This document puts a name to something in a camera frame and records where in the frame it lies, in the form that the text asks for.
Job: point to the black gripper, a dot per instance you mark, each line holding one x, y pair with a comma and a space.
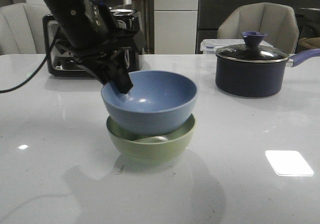
85, 46

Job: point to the blue bowl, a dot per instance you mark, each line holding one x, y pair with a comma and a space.
158, 103

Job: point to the green bowl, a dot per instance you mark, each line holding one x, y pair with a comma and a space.
151, 149

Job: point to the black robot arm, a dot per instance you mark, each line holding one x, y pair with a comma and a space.
83, 13

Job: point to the black and chrome toaster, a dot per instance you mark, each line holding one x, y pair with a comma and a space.
63, 59

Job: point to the left beige armchair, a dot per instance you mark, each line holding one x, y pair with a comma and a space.
21, 29

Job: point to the beige armchair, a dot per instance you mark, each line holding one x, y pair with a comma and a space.
21, 29
277, 21

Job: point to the white refrigerator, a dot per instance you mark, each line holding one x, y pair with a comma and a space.
175, 26

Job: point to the clear plastic food container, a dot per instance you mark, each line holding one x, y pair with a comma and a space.
209, 46

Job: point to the dark blue saucepan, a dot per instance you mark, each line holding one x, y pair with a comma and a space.
256, 79

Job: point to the glass pot lid purple knob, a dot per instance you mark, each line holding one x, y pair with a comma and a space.
252, 50

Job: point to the right beige armchair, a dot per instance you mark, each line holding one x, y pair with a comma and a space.
277, 21

